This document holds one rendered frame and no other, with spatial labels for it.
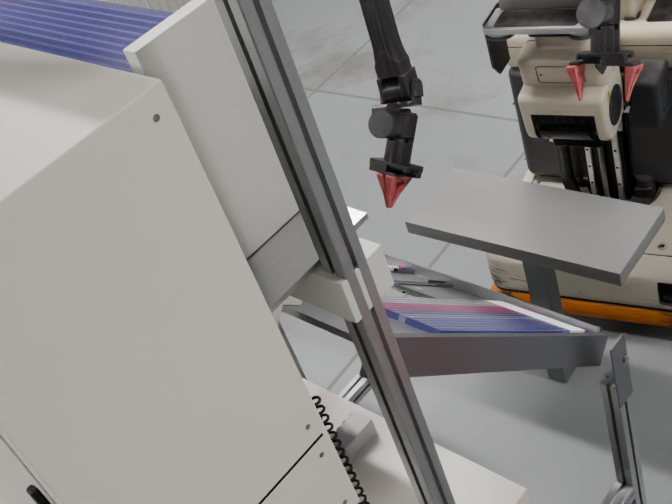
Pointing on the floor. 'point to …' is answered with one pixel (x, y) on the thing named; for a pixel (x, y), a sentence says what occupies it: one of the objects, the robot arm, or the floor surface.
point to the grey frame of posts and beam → (362, 257)
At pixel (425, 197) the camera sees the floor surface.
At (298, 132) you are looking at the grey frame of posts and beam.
